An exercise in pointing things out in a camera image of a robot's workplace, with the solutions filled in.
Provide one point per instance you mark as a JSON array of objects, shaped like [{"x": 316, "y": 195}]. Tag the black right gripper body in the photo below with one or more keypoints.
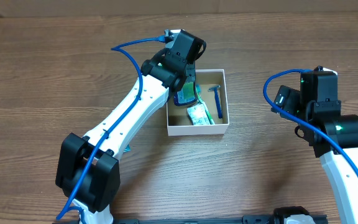
[{"x": 284, "y": 100}]

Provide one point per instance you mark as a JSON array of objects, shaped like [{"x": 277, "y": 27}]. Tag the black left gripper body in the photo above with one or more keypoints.
[{"x": 190, "y": 73}]

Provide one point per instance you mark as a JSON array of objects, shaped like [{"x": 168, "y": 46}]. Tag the clear soap pump bottle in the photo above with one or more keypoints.
[{"x": 186, "y": 95}]

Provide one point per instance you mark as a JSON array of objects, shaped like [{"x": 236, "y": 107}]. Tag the blue disposable razor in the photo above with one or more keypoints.
[{"x": 217, "y": 100}]

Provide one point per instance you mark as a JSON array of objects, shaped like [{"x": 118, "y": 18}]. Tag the white cardboard box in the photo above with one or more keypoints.
[{"x": 178, "y": 120}]

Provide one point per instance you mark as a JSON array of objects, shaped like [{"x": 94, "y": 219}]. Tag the green white floss packet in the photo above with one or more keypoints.
[{"x": 198, "y": 116}]

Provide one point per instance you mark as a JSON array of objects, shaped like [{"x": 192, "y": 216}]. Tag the green white toothbrush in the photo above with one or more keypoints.
[{"x": 200, "y": 100}]

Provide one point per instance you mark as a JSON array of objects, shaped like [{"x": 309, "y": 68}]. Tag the red green toothpaste tube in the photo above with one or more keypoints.
[{"x": 127, "y": 148}]

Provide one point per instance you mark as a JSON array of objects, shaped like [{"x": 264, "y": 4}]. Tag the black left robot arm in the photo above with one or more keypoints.
[{"x": 88, "y": 165}]

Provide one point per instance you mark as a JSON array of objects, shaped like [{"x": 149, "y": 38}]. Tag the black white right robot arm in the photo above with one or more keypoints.
[{"x": 332, "y": 135}]

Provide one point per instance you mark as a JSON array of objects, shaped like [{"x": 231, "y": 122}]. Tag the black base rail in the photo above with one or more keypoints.
[{"x": 246, "y": 219}]

